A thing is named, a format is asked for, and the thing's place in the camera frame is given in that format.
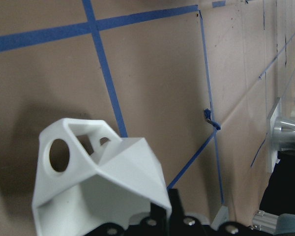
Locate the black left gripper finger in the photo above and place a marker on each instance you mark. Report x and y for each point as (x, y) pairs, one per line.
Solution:
(178, 213)

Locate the white faceted mug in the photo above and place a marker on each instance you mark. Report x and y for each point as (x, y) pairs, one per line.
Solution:
(88, 175)

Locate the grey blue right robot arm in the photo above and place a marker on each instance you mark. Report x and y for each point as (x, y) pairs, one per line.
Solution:
(284, 134)

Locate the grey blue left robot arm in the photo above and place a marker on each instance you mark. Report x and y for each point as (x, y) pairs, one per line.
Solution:
(181, 224)

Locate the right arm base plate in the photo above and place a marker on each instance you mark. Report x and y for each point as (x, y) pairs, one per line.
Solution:
(272, 148)

